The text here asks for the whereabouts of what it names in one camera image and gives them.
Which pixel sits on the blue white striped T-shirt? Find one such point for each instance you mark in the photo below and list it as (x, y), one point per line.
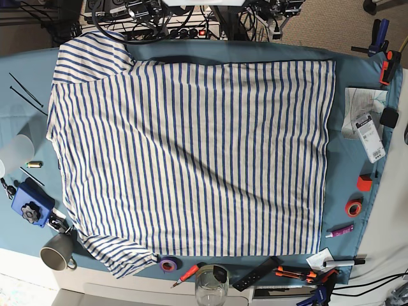
(185, 159)

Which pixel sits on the purple tape roll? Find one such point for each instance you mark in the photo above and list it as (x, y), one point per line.
(169, 264)

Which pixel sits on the black power strip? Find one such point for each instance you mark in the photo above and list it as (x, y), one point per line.
(183, 34)

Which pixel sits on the clear drinking glass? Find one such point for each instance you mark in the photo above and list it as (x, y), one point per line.
(211, 285)

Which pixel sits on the black remote control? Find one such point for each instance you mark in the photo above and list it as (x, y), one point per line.
(257, 273)

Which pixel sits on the orange black utility knife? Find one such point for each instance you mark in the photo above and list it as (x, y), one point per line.
(309, 276)

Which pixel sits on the white paper note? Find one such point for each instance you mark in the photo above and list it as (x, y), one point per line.
(317, 260)

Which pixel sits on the orange tape roll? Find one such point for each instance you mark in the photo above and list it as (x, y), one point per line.
(353, 207)

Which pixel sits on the printed paper sheet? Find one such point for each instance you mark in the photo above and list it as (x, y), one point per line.
(359, 101)

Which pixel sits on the red cube block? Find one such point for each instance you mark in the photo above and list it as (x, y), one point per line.
(364, 183)

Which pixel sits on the white packaged item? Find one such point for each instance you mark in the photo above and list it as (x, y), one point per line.
(369, 137)

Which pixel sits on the purple glue tube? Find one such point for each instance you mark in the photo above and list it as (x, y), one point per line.
(340, 231)

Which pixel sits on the white marker pen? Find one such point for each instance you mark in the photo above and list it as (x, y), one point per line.
(343, 263)

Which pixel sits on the small brass battery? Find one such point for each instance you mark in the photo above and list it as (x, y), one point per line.
(34, 164)

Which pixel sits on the grey ceramic mug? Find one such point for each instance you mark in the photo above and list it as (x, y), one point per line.
(57, 253)

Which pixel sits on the teal table cloth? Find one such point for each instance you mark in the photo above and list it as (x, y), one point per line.
(347, 159)

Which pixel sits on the black stick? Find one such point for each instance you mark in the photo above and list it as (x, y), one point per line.
(32, 177)

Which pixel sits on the blue bar clamp bottom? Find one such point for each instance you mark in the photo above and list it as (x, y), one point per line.
(325, 287)

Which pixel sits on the blue bar clamp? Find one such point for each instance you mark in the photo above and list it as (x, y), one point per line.
(325, 287)
(379, 43)

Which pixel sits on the blue box with black knob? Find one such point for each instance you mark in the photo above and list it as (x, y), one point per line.
(32, 204)

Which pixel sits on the frosted plastic cup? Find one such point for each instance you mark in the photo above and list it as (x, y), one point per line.
(15, 154)

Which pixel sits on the black square pad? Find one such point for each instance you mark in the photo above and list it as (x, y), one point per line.
(389, 117)

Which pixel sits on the blue bar clamp top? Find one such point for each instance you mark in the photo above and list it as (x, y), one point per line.
(379, 43)

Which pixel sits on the orange black clamp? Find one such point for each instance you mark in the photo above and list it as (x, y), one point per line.
(389, 67)

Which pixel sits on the orange handled screwdriver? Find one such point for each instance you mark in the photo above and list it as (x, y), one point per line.
(189, 273)

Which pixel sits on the long black cable tie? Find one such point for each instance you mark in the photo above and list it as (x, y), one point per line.
(27, 91)

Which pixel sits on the short black cable tie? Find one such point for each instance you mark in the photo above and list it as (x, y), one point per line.
(26, 100)

